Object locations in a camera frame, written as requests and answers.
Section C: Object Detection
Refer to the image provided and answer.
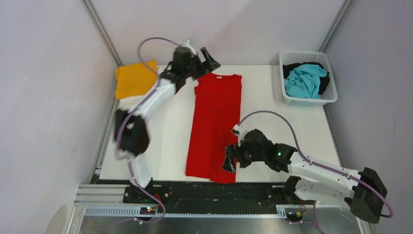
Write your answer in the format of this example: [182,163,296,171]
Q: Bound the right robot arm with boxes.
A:
[222,127,388,224]

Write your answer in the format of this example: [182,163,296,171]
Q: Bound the folded white t-shirt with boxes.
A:
[119,66,162,107]

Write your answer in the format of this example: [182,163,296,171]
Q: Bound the purple cable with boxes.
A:
[237,110,395,233]
[114,37,181,224]

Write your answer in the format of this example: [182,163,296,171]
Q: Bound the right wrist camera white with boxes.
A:
[231,124,247,144]

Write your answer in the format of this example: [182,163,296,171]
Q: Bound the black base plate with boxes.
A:
[123,181,300,215]

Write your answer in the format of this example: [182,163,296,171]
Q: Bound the controller board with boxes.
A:
[139,206,157,215]
[286,212,304,223]

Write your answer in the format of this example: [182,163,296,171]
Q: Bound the aluminium frame rail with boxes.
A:
[74,184,367,217]

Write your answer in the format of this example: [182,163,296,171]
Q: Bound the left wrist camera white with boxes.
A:
[181,39,197,56]

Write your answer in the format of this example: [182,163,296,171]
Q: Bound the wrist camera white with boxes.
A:
[181,39,197,56]
[231,124,247,144]

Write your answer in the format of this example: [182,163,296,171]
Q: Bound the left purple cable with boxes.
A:
[114,37,181,224]

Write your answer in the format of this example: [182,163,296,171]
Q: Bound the white plastic basket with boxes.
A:
[279,50,338,106]

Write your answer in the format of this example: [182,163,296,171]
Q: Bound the folded orange t-shirt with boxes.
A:
[115,59,159,100]

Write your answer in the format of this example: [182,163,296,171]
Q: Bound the black t-shirt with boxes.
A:
[282,62,330,96]

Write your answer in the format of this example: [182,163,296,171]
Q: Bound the light blue t-shirt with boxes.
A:
[283,63,328,99]

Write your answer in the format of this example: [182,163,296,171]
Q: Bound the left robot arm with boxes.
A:
[114,46,221,203]

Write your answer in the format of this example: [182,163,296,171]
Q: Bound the right controller board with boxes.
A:
[286,212,304,223]

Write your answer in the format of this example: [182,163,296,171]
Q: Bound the left controller board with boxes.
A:
[139,206,157,215]

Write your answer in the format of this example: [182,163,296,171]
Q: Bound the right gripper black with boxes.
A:
[222,141,265,173]

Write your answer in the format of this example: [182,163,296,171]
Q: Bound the red t-shirt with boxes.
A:
[185,73,242,184]

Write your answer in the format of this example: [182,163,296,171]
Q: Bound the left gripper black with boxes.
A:
[184,47,221,81]

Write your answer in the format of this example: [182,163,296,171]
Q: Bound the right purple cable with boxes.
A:
[237,110,395,233]

